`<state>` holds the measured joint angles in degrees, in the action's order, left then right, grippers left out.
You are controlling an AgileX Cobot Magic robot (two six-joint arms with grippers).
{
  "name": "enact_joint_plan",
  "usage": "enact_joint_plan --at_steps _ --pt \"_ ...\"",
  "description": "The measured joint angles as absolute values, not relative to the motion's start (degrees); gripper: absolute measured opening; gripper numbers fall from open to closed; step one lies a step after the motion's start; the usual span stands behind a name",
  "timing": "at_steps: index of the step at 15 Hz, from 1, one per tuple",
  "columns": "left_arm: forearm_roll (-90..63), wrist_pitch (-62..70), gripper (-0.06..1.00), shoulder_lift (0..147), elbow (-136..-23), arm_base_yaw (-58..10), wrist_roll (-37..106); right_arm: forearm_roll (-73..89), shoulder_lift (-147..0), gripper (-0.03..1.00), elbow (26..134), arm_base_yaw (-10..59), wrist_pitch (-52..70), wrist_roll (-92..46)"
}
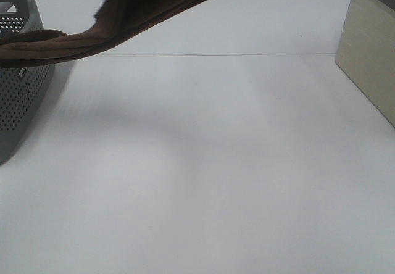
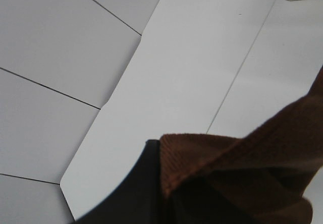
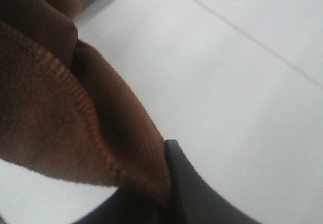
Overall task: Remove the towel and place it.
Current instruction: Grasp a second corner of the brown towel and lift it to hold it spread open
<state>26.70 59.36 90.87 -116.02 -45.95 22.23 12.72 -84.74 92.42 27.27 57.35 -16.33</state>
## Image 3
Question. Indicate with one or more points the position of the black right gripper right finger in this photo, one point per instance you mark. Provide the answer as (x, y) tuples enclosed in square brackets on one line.
[(193, 200)]

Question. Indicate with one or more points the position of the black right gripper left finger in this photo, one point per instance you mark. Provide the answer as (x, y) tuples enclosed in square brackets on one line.
[(127, 207)]

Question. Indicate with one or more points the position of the brown towel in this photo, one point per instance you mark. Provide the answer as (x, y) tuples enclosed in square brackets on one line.
[(65, 112)]

